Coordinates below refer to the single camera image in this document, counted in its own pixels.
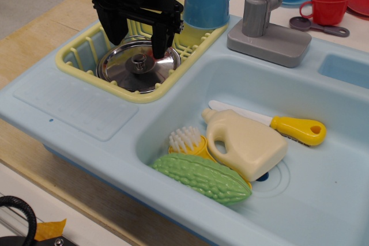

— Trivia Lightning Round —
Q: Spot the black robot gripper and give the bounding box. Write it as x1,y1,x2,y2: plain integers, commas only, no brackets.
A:
92,0,183,59

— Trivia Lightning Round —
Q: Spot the shiny steel pot lid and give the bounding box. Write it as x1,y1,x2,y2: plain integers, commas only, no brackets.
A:
99,41,182,94

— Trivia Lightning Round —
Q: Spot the yellow plastic dish rack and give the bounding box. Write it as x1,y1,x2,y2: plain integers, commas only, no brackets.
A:
55,20,227,103

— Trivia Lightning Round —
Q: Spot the blue upside-down plastic cup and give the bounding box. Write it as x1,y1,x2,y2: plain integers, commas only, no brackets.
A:
183,0,230,29

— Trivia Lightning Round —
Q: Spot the grey toy faucet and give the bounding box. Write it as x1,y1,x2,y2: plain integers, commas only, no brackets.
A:
227,0,312,68

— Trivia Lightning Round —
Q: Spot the yellow white dish brush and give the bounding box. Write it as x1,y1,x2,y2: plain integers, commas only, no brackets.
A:
168,126,253,190

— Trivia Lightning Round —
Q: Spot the grey measuring spoon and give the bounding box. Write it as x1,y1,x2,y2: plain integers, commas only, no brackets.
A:
289,17,350,37

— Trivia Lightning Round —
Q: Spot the green toy bitter gourd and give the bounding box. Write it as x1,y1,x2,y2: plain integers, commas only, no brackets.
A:
151,153,252,206

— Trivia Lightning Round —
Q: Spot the cream toy detergent bottle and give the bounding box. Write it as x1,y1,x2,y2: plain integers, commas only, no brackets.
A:
202,108,288,181

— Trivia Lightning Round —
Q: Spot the red plastic cup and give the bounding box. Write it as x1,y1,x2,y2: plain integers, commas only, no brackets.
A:
299,0,348,25

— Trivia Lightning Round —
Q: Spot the blue sink drain plug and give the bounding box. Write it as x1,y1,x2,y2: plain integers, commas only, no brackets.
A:
256,172,269,182

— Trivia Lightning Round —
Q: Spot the yellow tape piece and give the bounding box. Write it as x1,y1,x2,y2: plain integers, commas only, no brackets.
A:
34,218,67,241

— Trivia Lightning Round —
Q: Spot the light blue toy sink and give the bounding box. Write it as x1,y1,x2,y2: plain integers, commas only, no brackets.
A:
0,0,369,246

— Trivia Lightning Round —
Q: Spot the yellow-handled toy knife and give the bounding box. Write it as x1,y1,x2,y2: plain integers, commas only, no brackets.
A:
208,100,327,146

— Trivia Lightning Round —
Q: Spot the black cable loop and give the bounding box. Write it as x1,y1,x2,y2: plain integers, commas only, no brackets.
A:
0,195,38,246

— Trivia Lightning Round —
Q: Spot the black metal bracket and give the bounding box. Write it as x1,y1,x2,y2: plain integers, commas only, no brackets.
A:
1,236,76,246

